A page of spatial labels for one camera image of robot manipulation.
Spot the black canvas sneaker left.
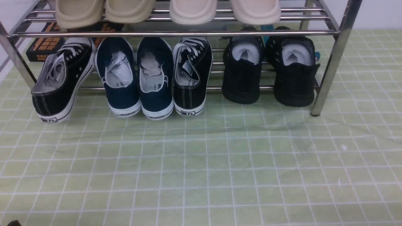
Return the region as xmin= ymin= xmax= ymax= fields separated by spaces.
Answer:
xmin=31 ymin=37 xmax=96 ymax=124

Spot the navy slip-on shoe left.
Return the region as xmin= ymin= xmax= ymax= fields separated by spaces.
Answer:
xmin=95 ymin=37 xmax=142 ymax=118

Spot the black canvas sneaker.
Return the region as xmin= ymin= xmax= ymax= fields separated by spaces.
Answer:
xmin=31 ymin=37 xmax=96 ymax=124
xmin=173 ymin=37 xmax=213 ymax=117

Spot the cream slipper far right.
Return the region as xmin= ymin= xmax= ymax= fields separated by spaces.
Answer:
xmin=230 ymin=0 xmax=281 ymax=25

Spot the black knit sneaker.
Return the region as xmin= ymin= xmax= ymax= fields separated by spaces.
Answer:
xmin=221 ymin=36 xmax=264 ymax=105
xmin=265 ymin=36 xmax=320 ymax=107

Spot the black orange book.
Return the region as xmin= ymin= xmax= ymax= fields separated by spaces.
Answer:
xmin=26 ymin=22 xmax=124 ymax=62

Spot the black canvas sneaker right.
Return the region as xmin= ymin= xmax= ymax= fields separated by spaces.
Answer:
xmin=173 ymin=37 xmax=213 ymax=117

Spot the navy slip-on shoe right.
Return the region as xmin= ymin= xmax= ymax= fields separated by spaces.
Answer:
xmin=137 ymin=37 xmax=174 ymax=120

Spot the navy slip-on shoe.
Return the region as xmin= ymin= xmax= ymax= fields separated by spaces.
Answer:
xmin=137 ymin=37 xmax=174 ymax=120
xmin=95 ymin=37 xmax=142 ymax=118

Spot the cream slipper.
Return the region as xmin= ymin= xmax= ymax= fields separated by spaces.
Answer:
xmin=169 ymin=0 xmax=217 ymax=25
xmin=230 ymin=0 xmax=281 ymax=25

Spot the khaki slipper far left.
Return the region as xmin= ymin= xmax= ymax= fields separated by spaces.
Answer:
xmin=55 ymin=0 xmax=105 ymax=29

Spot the khaki slipper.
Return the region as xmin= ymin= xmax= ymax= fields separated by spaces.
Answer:
xmin=105 ymin=0 xmax=156 ymax=24
xmin=55 ymin=0 xmax=105 ymax=29

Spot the silver metal shoe rack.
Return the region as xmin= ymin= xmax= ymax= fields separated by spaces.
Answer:
xmin=1 ymin=0 xmax=362 ymax=117

